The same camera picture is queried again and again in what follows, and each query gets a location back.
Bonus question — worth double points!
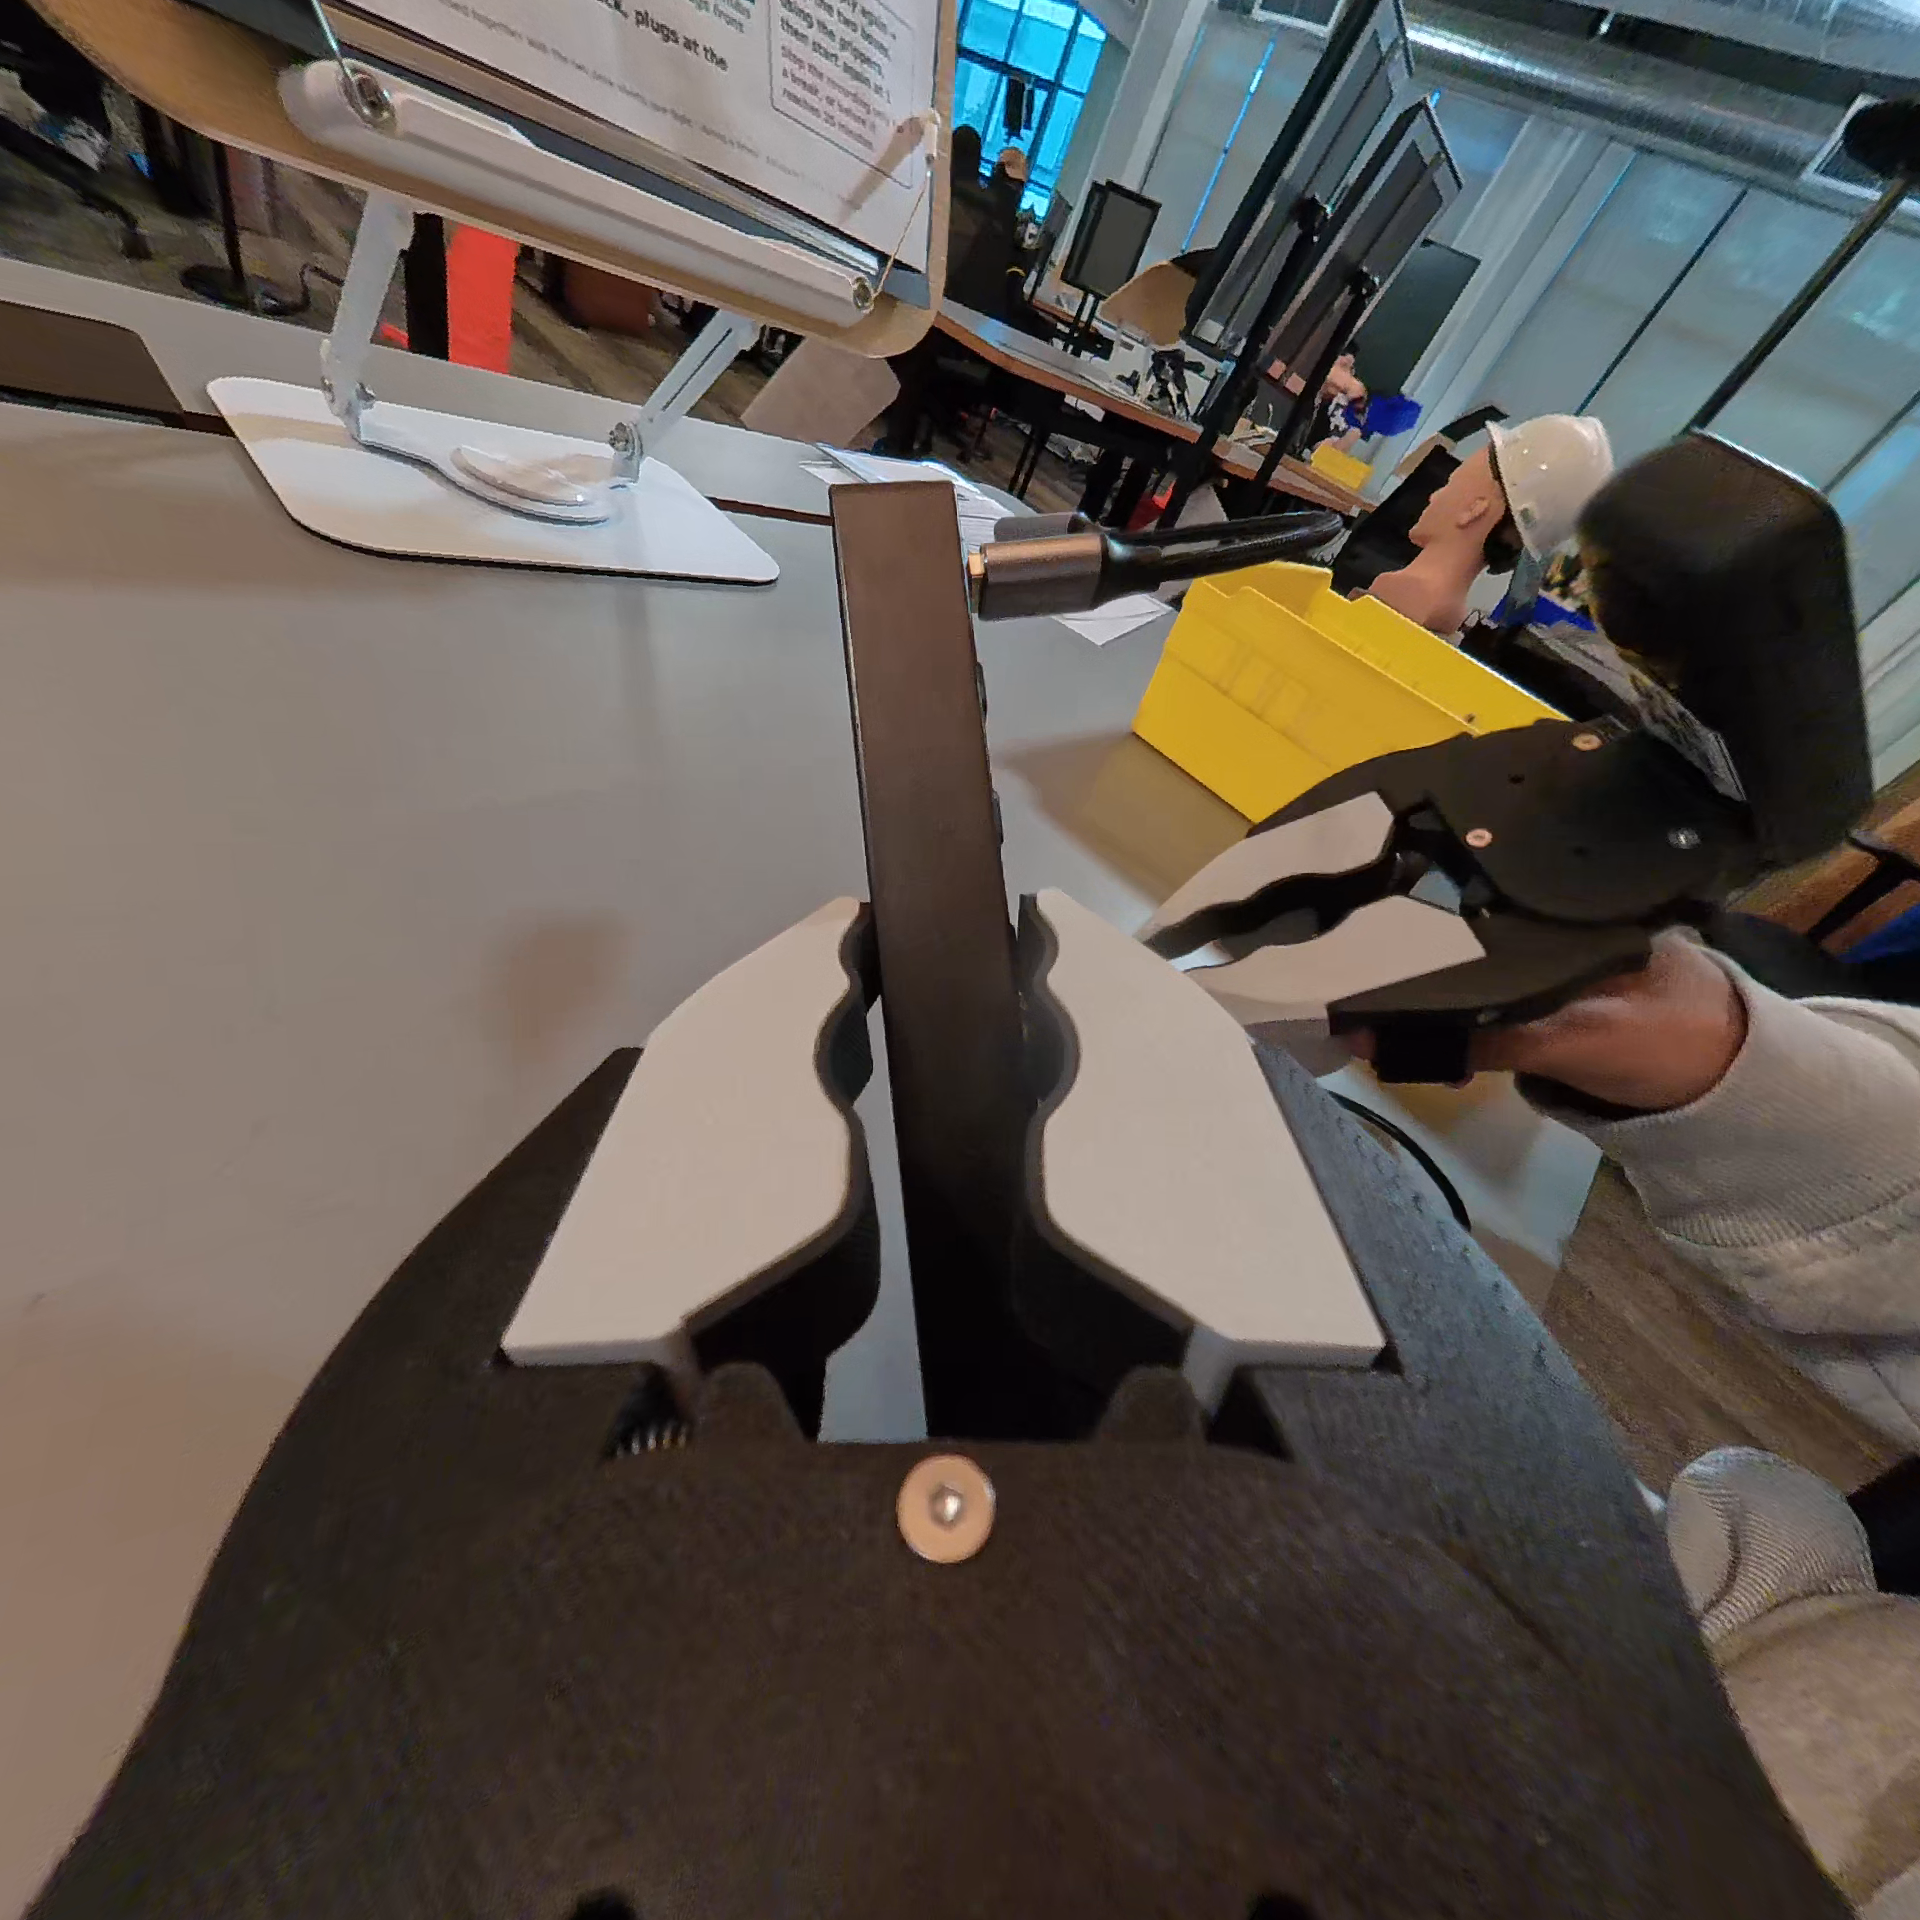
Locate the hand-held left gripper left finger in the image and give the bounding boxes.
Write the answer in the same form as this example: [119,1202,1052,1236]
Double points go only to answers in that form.
[506,893,881,1371]

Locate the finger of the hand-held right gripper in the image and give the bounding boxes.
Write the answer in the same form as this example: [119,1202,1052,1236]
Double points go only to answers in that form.
[1137,794,1400,966]
[1197,893,1487,1031]

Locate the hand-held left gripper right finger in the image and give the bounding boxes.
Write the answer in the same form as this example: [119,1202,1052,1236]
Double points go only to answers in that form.
[1020,880,1384,1371]

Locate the short grey usb cable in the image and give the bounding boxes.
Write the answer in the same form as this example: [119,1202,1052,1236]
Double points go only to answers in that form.
[962,514,1342,620]

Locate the black usb hub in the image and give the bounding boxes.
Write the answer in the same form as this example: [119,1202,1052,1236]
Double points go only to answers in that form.
[827,482,1035,1447]

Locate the person's left forearm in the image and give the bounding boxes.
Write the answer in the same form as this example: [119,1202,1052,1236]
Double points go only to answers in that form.
[1665,1447,1920,1920]

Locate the person's right hand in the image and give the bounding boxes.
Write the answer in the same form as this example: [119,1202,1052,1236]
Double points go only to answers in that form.
[1477,935,1750,1122]

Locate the yellow plastic bin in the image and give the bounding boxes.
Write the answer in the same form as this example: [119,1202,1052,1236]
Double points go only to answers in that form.
[1137,560,1572,830]

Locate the white hard hat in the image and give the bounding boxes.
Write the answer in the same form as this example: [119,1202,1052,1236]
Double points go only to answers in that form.
[1485,417,1613,568]

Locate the printed paper sheet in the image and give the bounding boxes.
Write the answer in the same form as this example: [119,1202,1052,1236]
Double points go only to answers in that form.
[814,448,1170,642]

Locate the mannequin head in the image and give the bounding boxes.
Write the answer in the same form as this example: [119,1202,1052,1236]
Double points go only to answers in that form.
[1370,438,1521,615]

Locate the black floor lamp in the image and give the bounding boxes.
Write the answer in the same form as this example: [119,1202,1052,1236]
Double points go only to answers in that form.
[1705,96,1920,438]

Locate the black monitors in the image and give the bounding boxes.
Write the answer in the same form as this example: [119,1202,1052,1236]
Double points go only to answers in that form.
[1057,0,1485,396]

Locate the white document stand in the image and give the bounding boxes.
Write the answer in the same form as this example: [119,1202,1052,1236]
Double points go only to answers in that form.
[209,0,962,585]

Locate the printed instruction sheet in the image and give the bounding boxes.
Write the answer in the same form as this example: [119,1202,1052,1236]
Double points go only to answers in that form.
[352,0,947,275]

